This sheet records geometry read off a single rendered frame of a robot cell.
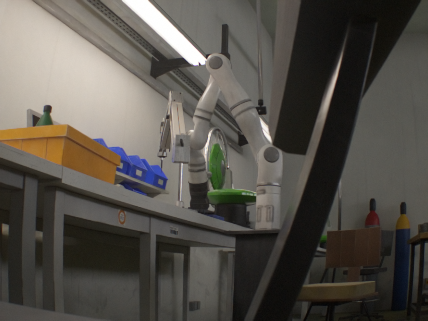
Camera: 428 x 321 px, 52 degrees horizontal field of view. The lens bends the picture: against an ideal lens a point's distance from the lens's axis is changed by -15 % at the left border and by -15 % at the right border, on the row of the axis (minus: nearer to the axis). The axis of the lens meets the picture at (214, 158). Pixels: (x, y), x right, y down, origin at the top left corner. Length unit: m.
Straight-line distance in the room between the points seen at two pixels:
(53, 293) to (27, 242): 0.16
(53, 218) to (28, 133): 0.23
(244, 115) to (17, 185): 1.10
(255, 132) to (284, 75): 1.71
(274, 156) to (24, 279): 1.15
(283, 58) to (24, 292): 0.92
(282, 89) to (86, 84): 2.71
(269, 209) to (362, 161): 5.28
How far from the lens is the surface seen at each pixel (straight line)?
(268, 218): 1.84
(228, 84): 1.95
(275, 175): 1.87
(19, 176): 1.07
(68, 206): 1.23
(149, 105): 3.66
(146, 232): 1.61
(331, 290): 2.11
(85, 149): 1.29
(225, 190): 2.30
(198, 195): 2.05
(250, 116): 1.92
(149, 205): 1.50
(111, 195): 1.30
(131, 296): 3.35
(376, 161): 7.06
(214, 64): 1.98
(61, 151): 1.19
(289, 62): 0.22
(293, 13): 0.19
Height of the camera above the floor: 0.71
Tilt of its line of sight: 13 degrees up
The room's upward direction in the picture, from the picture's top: 2 degrees clockwise
